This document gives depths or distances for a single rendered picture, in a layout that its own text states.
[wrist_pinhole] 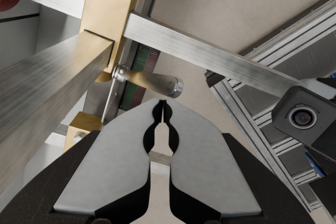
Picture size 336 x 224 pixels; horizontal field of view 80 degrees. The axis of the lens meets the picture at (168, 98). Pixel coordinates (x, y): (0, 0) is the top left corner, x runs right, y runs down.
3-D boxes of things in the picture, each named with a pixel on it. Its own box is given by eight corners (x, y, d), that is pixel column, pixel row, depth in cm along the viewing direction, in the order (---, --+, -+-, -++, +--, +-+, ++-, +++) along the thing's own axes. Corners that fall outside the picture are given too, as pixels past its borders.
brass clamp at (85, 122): (107, 119, 40) (100, 135, 36) (93, 165, 46) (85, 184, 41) (76, 109, 39) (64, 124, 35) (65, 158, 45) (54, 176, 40)
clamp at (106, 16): (142, -18, 26) (137, -20, 22) (116, 73, 32) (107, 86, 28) (100, -37, 25) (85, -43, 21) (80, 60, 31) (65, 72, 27)
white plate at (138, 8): (153, -20, 36) (148, -24, 28) (115, 98, 48) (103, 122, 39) (149, -22, 36) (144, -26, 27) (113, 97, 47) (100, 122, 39)
